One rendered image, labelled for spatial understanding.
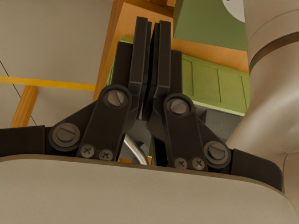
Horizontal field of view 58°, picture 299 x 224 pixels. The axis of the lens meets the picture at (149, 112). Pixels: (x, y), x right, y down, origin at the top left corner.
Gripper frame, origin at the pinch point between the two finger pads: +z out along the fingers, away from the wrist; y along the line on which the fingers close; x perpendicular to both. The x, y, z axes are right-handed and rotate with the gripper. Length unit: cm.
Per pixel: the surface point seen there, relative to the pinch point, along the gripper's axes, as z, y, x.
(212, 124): 41, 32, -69
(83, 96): 130, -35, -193
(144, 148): 29, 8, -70
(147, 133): 36, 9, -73
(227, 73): 48, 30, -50
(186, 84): 39, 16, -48
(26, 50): 130, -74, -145
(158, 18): 51, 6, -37
